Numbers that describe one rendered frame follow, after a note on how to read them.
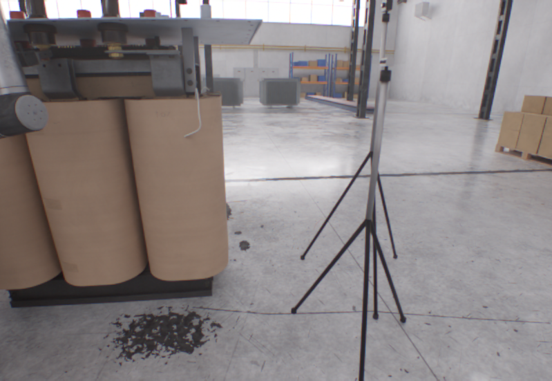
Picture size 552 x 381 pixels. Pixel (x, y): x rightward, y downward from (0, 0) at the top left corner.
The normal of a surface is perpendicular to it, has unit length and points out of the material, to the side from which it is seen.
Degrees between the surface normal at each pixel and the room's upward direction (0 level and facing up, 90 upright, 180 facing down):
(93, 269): 90
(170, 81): 90
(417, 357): 0
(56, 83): 90
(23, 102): 75
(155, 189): 90
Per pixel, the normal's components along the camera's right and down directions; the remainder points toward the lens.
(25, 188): 0.92, 0.15
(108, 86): 0.15, 0.34
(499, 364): 0.01, -0.94
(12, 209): 0.70, 0.26
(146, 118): -0.10, 0.34
